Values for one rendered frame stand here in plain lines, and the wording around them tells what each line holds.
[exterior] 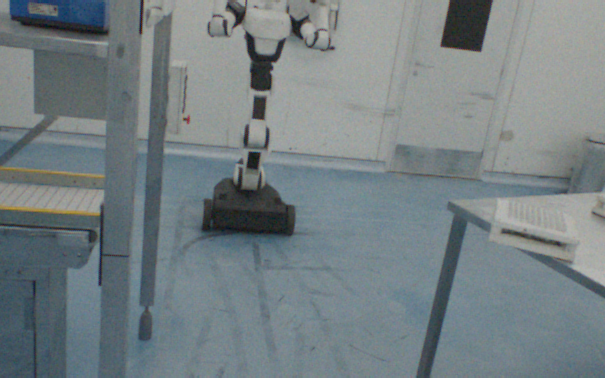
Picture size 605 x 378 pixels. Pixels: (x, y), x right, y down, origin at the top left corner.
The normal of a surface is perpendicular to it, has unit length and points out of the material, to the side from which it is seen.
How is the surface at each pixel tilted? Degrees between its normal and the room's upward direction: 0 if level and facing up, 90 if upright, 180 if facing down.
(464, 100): 90
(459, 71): 90
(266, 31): 90
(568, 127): 90
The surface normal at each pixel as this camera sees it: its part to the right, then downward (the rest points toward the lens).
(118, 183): 0.14, 0.33
